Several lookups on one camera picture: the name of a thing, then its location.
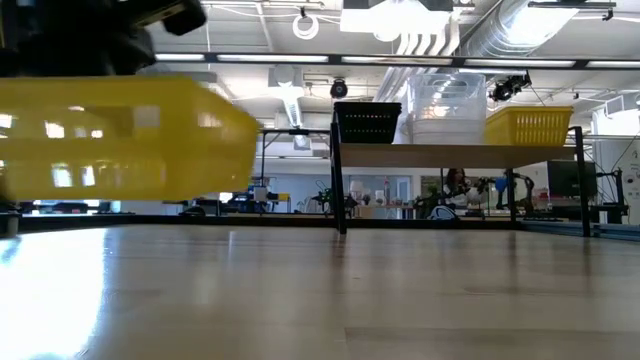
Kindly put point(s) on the black slotted plastic basket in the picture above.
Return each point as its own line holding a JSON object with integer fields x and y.
{"x": 367, "y": 130}

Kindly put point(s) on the clear plastic basket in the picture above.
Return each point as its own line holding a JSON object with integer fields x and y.
{"x": 447, "y": 132}

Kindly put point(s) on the black background robot arm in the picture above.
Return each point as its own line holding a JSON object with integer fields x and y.
{"x": 520, "y": 192}

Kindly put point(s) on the wooden shelf with black legs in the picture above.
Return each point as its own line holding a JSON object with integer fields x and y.
{"x": 450, "y": 156}

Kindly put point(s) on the person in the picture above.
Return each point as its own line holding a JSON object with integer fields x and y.
{"x": 455, "y": 187}

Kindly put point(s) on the black background monitor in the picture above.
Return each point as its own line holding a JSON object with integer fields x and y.
{"x": 570, "y": 177}

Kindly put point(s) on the white board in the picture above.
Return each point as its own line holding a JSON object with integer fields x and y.
{"x": 634, "y": 180}

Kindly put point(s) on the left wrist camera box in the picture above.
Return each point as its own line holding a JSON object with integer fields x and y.
{"x": 185, "y": 17}

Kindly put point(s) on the black aluminium table frame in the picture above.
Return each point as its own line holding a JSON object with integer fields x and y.
{"x": 250, "y": 220}

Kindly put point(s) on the round black camera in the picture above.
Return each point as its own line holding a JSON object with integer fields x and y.
{"x": 339, "y": 89}

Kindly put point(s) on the black ceiling-hung camera rig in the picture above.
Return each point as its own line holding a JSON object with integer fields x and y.
{"x": 510, "y": 87}

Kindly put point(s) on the silver ceiling duct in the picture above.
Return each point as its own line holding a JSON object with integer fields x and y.
{"x": 515, "y": 25}

